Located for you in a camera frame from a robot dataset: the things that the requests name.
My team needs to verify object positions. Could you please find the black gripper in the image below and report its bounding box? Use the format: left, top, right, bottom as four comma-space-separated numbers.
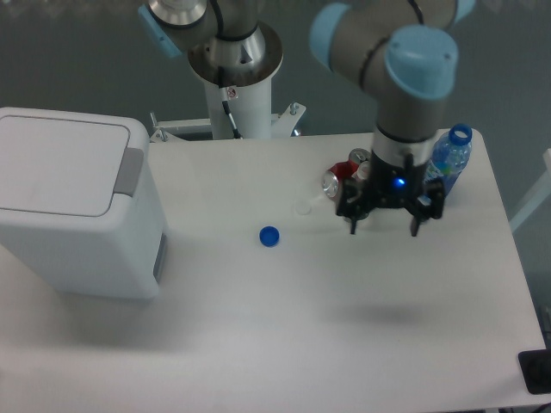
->
336, 151, 444, 237

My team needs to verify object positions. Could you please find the white trash can lid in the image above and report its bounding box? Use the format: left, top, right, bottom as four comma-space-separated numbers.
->
1, 114, 129, 217

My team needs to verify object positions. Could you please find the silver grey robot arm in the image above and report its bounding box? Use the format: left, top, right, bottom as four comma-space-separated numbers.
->
139, 1, 474, 233

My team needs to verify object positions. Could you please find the crushed red soda can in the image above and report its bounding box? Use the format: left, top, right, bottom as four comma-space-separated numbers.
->
321, 160, 358, 200

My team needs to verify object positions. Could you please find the blue bottle cap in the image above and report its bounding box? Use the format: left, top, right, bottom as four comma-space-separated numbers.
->
258, 225, 280, 248

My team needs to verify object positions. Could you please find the white trash can body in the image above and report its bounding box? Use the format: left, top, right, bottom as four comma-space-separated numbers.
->
1, 108, 167, 299

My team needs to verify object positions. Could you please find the clear green-label plastic bottle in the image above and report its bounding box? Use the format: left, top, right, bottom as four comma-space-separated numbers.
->
350, 160, 374, 221

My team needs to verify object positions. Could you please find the blue drink bottle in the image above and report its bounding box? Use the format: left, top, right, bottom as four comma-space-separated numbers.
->
424, 123, 473, 195

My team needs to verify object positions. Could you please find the black device at edge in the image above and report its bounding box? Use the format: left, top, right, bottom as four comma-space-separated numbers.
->
517, 349, 550, 395

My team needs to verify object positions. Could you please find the white metal base frame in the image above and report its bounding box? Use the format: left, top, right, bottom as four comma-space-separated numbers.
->
150, 102, 306, 142

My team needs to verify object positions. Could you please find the white frame at right edge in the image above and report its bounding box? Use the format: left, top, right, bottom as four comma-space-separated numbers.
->
509, 149, 550, 233

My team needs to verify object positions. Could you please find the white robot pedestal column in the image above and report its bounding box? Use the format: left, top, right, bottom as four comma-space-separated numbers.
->
187, 21, 284, 140

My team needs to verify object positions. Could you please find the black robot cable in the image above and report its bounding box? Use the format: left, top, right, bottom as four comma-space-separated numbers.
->
216, 65, 245, 140

